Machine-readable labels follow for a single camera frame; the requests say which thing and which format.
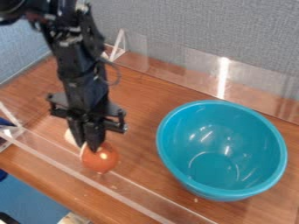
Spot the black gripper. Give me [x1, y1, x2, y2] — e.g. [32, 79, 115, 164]
[47, 78, 127, 152]

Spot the brown toy mushroom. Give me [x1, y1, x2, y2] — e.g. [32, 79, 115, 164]
[63, 128, 122, 175]

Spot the blue plastic bowl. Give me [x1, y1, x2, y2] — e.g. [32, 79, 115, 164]
[155, 100, 287, 201]

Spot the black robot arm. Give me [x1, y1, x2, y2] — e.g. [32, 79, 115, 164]
[0, 0, 127, 151]

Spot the blue object at left edge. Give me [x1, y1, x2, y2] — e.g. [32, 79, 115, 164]
[0, 116, 16, 182]

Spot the clear acrylic front barrier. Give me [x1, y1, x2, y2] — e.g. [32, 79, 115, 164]
[0, 102, 218, 224]

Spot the clear acrylic barrier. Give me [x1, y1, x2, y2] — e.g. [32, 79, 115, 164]
[115, 29, 299, 125]
[0, 102, 218, 224]

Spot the clear acrylic back barrier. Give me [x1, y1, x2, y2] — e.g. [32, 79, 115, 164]
[115, 29, 299, 125]

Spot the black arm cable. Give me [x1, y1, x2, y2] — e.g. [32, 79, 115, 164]
[98, 57, 123, 88]

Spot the clear acrylic corner bracket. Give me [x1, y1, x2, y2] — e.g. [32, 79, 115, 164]
[102, 29, 127, 62]

